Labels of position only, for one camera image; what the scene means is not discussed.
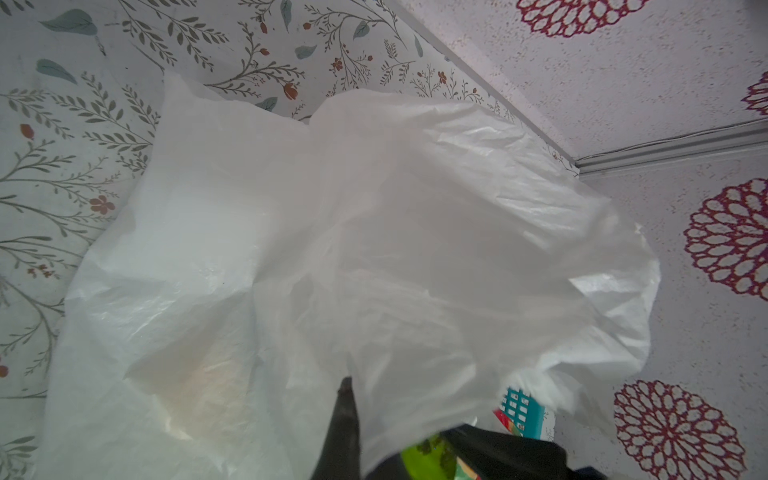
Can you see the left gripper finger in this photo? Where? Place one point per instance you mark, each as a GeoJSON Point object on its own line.
{"type": "Point", "coordinates": [340, 454]}

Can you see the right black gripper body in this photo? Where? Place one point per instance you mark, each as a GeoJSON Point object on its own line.
{"type": "Point", "coordinates": [499, 456]}

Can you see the white plastic bag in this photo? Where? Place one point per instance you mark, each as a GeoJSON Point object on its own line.
{"type": "Point", "coordinates": [429, 250]}

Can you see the teal plastic basket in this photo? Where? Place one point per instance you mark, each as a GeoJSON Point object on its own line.
{"type": "Point", "coordinates": [522, 415]}

